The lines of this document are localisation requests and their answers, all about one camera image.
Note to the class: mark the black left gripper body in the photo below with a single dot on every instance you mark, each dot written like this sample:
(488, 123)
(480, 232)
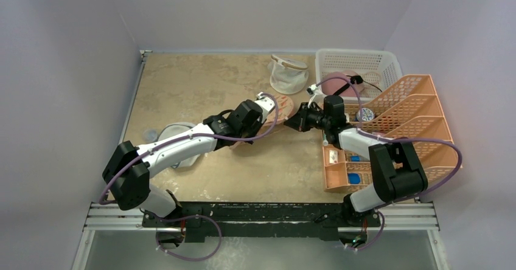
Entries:
(251, 131)

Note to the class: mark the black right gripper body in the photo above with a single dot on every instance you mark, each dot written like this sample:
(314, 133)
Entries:
(304, 118)

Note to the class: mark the floral mesh laundry bag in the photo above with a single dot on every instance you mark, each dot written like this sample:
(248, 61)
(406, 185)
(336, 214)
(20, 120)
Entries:
(284, 110)

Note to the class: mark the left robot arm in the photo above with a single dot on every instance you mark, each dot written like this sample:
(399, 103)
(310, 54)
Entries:
(131, 168)

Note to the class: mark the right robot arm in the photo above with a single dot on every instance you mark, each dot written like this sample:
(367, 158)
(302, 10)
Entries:
(395, 166)

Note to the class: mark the pink bra in basket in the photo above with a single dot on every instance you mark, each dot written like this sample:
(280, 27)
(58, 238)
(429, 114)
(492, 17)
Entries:
(332, 86)

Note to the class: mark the white marker in organizer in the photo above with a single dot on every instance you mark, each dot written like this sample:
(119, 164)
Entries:
(325, 142)

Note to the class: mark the white box in organizer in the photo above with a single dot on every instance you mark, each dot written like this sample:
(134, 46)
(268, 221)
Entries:
(333, 156)

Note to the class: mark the blue item in organizer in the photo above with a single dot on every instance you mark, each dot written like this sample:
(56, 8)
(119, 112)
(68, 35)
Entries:
(354, 178)

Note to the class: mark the white plastic basket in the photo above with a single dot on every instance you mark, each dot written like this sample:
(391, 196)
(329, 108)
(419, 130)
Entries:
(379, 69)

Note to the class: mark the orange plastic desk organizer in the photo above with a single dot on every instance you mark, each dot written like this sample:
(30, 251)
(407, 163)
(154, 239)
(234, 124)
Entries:
(409, 108)

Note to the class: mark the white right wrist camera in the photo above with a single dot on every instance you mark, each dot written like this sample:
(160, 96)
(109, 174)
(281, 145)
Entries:
(315, 93)

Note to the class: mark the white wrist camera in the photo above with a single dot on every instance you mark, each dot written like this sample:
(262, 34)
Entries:
(315, 93)
(266, 103)

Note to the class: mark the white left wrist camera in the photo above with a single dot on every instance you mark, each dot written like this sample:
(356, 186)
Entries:
(266, 103)

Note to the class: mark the white mesh drawstring bag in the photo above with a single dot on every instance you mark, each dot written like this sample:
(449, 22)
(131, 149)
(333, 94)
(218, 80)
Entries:
(287, 76)

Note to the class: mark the metal corner bracket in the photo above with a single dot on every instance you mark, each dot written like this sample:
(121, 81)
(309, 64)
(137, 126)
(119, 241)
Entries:
(144, 55)

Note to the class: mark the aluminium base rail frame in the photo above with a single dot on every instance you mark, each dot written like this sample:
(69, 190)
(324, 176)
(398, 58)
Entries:
(266, 220)

